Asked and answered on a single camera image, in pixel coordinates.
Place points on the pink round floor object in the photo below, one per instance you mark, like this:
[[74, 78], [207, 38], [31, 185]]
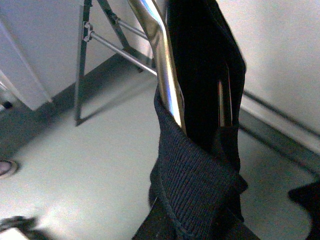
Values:
[[7, 168]]

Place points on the black polo shirt with logo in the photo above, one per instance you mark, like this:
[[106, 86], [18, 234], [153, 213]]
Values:
[[196, 183]]

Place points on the white cabinet with black caster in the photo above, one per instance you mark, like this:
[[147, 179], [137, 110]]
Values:
[[17, 73]]

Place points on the grey metal clothes drying rack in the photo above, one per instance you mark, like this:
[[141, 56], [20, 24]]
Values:
[[87, 33]]

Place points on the dark object at bottom left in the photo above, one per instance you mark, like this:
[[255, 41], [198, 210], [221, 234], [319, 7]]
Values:
[[22, 227]]

